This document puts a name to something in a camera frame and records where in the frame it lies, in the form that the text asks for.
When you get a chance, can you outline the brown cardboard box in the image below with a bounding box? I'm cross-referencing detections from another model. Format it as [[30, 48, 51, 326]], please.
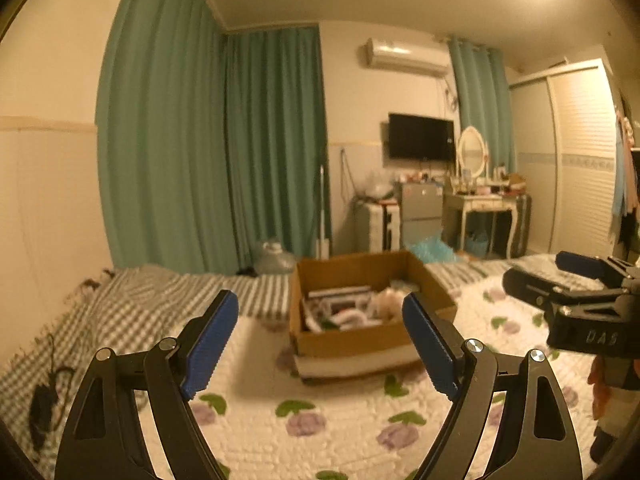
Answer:
[[288, 250, 457, 382]]

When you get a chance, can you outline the person's right hand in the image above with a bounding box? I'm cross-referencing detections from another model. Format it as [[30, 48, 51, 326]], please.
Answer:
[[587, 353, 640, 466]]

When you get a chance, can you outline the black charger cable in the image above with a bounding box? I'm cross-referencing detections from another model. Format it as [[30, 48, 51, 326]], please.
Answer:
[[27, 331, 77, 451]]

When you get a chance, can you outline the clear water jug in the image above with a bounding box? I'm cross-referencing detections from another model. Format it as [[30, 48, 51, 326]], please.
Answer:
[[254, 238, 297, 275]]

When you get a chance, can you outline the blue basket under table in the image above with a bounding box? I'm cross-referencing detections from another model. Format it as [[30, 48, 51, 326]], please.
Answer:
[[464, 231, 490, 259]]

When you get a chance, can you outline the white suitcase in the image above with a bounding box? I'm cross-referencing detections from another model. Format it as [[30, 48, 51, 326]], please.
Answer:
[[355, 202, 401, 252]]

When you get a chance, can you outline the large green curtain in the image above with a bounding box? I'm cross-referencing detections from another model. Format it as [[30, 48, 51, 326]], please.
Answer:
[[96, 0, 330, 274]]

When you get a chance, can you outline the small green curtain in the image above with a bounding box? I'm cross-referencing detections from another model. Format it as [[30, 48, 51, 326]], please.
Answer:
[[448, 37, 515, 172]]

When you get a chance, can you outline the white dressing table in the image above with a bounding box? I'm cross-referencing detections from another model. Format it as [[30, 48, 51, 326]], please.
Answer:
[[442, 188, 533, 258]]

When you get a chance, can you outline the white stick vacuum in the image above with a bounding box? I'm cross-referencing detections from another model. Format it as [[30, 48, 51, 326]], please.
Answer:
[[316, 164, 330, 260]]

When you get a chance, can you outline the black wall television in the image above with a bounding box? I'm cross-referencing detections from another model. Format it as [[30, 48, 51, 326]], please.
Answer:
[[387, 113, 454, 162]]

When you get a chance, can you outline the clear plastic bag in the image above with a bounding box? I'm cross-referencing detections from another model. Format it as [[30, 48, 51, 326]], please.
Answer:
[[361, 172, 395, 200]]

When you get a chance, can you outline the white green sock pair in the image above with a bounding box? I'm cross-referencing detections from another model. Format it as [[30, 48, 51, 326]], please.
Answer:
[[320, 309, 382, 330]]

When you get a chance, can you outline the grey mini fridge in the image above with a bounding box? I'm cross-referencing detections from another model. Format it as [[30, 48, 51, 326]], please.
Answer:
[[398, 182, 444, 247]]

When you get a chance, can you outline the white air conditioner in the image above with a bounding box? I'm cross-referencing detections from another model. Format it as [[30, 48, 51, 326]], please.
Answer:
[[366, 38, 451, 77]]

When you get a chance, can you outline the white louvered wardrobe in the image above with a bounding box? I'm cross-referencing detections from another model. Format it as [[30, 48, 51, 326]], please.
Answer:
[[510, 58, 618, 256]]

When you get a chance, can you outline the white oval vanity mirror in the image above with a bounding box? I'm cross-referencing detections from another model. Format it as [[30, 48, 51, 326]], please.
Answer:
[[457, 126, 489, 178]]

